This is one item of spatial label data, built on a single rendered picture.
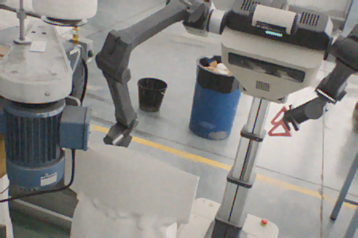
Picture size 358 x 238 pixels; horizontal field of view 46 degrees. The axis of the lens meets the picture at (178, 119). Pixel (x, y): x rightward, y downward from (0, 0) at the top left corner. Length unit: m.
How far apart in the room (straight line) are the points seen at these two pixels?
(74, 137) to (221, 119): 2.66
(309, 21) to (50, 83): 0.93
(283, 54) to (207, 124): 2.19
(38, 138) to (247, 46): 0.85
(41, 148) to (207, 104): 2.61
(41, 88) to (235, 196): 1.32
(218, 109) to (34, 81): 2.72
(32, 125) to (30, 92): 0.10
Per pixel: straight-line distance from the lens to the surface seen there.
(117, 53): 1.25
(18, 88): 1.03
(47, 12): 1.11
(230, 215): 2.18
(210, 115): 3.65
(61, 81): 1.04
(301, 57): 1.59
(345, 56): 1.06
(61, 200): 2.21
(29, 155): 1.14
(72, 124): 1.10
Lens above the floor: 1.83
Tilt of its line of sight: 27 degrees down
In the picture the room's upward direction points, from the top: 10 degrees clockwise
